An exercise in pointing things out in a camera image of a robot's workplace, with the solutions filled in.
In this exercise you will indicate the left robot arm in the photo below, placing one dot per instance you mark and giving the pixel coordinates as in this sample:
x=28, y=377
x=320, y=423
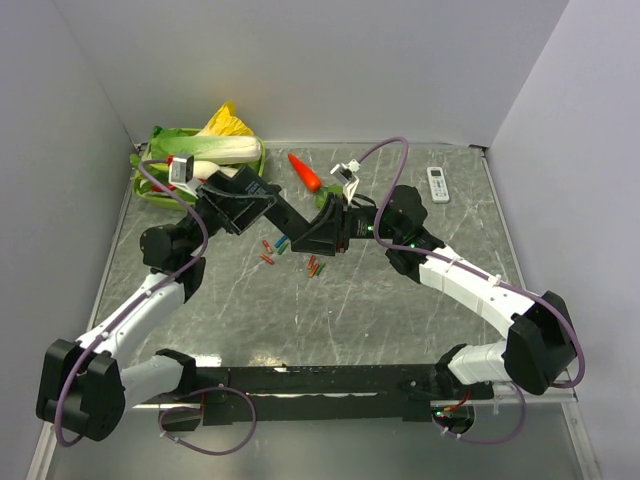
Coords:
x=87, y=385

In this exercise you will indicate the white radish toy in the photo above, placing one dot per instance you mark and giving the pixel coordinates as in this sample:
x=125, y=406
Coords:
x=204, y=169

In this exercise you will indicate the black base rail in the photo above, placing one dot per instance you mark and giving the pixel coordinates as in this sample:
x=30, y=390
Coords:
x=314, y=393

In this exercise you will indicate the green tray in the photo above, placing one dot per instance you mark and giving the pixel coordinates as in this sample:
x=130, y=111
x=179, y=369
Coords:
x=211, y=153

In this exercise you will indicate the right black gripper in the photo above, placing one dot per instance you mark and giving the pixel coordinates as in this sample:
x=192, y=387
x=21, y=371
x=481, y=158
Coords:
x=329, y=232

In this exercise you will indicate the white remote control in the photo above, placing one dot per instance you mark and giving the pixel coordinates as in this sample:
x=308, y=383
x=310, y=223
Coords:
x=438, y=186

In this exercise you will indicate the orange battery cluster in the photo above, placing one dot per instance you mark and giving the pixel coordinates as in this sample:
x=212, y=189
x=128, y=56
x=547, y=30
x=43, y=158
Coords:
x=314, y=270

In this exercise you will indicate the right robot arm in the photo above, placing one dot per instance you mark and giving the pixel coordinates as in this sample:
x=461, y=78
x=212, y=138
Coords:
x=536, y=343

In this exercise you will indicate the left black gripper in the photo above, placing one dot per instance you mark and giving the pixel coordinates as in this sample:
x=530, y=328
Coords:
x=236, y=205

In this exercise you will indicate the orange toy carrot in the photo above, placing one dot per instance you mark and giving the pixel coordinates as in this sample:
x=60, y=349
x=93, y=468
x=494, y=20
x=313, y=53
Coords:
x=313, y=182

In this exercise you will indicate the black remote control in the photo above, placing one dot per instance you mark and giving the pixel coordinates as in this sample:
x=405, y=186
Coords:
x=287, y=219

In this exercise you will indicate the blue battery lower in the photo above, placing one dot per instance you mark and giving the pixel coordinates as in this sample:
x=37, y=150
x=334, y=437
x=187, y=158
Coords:
x=280, y=241

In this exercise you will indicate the yellow leaf toy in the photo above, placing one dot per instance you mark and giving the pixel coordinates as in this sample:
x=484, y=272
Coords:
x=225, y=122

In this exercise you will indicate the napa cabbage toy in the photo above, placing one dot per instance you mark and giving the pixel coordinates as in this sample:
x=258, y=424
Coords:
x=223, y=150

